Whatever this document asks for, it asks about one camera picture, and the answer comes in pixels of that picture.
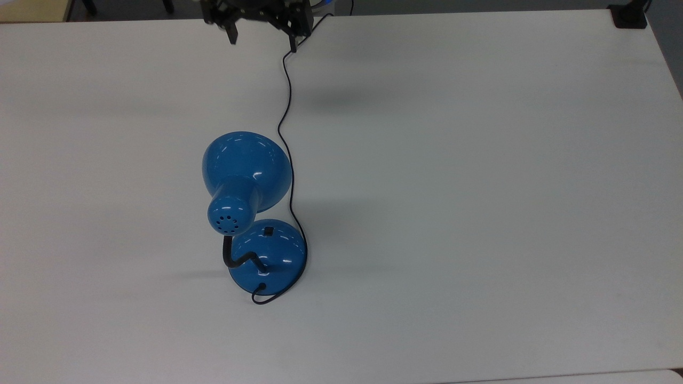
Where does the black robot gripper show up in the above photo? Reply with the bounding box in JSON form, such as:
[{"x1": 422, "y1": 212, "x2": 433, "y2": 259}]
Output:
[{"x1": 201, "y1": 0, "x2": 313, "y2": 53}]

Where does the blue desk lamp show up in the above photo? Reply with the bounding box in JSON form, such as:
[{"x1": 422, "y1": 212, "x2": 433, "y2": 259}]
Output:
[{"x1": 201, "y1": 131, "x2": 309, "y2": 294}]

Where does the light wooden furniture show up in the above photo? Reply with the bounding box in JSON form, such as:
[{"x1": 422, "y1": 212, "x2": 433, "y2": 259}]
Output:
[{"x1": 0, "y1": 0, "x2": 73, "y2": 23}]

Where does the black table clamp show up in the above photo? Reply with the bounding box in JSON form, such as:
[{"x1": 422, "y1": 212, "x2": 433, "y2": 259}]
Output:
[{"x1": 608, "y1": 0, "x2": 650, "y2": 29}]

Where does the black lamp power cable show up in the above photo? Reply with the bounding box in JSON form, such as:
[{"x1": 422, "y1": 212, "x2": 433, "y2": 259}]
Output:
[{"x1": 251, "y1": 0, "x2": 355, "y2": 306}]

